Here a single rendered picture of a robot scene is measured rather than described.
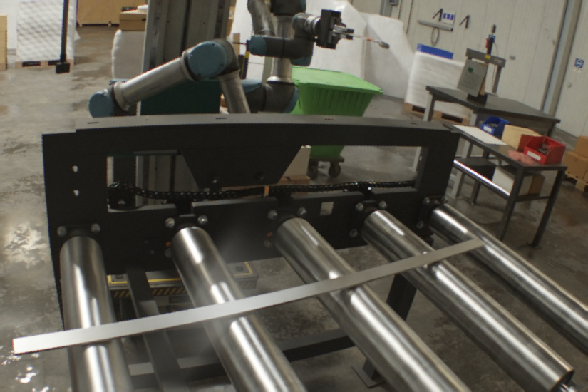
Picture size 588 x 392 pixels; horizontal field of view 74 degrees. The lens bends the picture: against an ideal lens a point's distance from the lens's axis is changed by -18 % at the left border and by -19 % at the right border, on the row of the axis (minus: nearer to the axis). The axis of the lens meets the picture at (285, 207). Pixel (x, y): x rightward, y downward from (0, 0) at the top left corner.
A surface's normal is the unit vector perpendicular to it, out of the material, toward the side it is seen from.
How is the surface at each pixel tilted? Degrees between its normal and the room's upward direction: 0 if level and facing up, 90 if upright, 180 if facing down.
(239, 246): 90
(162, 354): 0
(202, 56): 87
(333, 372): 0
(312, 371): 0
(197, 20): 90
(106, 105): 94
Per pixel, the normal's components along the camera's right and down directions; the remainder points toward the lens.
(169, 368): 0.14, -0.89
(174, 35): 0.36, 0.45
